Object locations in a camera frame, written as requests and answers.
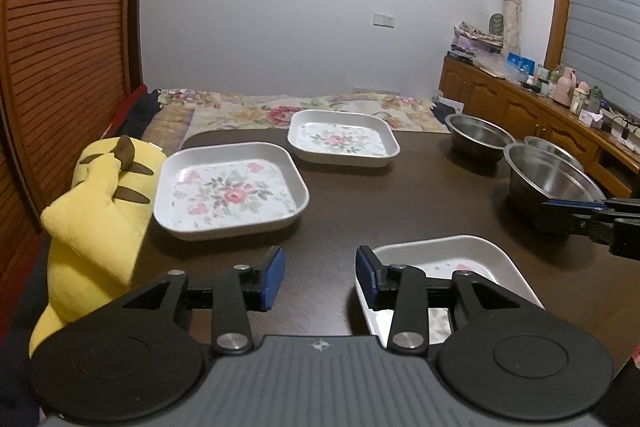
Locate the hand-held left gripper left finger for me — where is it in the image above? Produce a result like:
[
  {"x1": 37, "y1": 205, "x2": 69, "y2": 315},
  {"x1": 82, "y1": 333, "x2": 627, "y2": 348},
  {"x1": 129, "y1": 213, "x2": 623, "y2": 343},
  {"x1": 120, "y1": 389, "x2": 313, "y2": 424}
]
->
[{"x1": 107, "y1": 246, "x2": 287, "y2": 356}]

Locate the floral bedspread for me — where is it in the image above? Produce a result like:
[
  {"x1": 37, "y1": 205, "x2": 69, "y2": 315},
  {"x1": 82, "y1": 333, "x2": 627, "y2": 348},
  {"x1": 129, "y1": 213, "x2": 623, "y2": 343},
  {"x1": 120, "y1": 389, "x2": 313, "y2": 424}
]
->
[{"x1": 142, "y1": 88, "x2": 451, "y2": 144}]

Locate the pink bottle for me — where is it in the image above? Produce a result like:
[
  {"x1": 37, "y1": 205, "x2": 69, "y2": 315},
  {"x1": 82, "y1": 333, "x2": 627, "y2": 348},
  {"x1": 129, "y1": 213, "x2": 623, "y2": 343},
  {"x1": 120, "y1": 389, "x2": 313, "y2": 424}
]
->
[{"x1": 555, "y1": 74, "x2": 576, "y2": 106}]

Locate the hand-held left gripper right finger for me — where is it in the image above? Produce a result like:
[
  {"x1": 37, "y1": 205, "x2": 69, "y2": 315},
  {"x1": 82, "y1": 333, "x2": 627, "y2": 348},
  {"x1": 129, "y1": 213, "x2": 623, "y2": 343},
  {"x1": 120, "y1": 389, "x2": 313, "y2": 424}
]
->
[{"x1": 355, "y1": 246, "x2": 546, "y2": 354}]

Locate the stainless steel bowl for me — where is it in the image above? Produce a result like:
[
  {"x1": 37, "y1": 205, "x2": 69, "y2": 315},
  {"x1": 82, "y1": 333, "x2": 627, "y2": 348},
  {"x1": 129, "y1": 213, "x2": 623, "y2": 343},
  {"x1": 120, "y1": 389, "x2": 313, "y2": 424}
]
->
[
  {"x1": 524, "y1": 136, "x2": 586, "y2": 172},
  {"x1": 504, "y1": 143, "x2": 607, "y2": 228},
  {"x1": 445, "y1": 114, "x2": 516, "y2": 162}
]

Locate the square floral plate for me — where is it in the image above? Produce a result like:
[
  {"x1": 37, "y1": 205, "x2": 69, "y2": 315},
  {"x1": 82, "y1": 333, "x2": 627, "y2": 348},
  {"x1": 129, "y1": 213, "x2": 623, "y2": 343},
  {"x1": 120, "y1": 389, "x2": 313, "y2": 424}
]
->
[
  {"x1": 356, "y1": 234, "x2": 546, "y2": 344},
  {"x1": 152, "y1": 143, "x2": 311, "y2": 242},
  {"x1": 287, "y1": 109, "x2": 402, "y2": 168}
]

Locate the dark cloth with red edge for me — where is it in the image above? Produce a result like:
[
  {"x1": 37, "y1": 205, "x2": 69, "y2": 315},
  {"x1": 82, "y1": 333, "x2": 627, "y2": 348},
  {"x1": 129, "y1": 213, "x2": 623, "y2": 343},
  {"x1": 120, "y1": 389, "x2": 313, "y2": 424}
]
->
[{"x1": 99, "y1": 84, "x2": 162, "y2": 142}]

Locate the stack of folded fabrics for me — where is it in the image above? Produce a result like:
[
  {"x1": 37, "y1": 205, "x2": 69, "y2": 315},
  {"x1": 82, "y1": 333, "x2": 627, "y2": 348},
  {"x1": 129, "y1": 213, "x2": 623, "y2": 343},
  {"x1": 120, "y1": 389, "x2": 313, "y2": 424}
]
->
[{"x1": 451, "y1": 22, "x2": 504, "y2": 58}]

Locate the wooden sideboard cabinet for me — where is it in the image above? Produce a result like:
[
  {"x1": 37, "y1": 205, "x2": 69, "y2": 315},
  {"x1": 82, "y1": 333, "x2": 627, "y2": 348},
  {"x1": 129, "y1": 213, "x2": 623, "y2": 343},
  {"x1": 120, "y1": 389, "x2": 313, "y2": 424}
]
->
[{"x1": 439, "y1": 55, "x2": 640, "y2": 202}]

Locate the clear plastic bag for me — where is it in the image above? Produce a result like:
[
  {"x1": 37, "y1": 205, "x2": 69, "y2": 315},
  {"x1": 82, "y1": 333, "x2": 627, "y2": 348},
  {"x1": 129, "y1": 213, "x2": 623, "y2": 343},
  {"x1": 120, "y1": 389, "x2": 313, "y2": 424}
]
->
[{"x1": 472, "y1": 55, "x2": 516, "y2": 80}]

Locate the yellow plush toy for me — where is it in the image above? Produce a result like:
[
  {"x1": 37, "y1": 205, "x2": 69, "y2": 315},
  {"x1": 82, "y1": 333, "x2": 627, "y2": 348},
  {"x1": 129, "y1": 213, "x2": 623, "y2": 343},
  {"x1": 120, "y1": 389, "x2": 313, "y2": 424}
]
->
[{"x1": 29, "y1": 136, "x2": 167, "y2": 358}]

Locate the blue box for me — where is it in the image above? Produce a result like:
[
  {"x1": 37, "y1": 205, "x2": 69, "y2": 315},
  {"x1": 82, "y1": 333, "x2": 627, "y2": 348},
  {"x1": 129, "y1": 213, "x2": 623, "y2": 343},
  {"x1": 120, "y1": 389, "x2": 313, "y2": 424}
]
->
[{"x1": 506, "y1": 53, "x2": 534, "y2": 80}]

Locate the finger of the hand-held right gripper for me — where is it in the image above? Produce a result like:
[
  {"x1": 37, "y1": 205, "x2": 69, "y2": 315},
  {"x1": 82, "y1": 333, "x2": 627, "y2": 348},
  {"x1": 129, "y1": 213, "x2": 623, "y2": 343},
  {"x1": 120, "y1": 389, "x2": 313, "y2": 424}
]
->
[
  {"x1": 541, "y1": 198, "x2": 640, "y2": 220},
  {"x1": 532, "y1": 208, "x2": 623, "y2": 244}
]

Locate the wooden louvered wardrobe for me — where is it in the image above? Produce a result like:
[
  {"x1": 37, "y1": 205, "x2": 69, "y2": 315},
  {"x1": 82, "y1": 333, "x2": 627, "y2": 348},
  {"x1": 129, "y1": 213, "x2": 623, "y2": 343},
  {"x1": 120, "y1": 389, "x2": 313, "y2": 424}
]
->
[{"x1": 0, "y1": 0, "x2": 147, "y2": 308}]

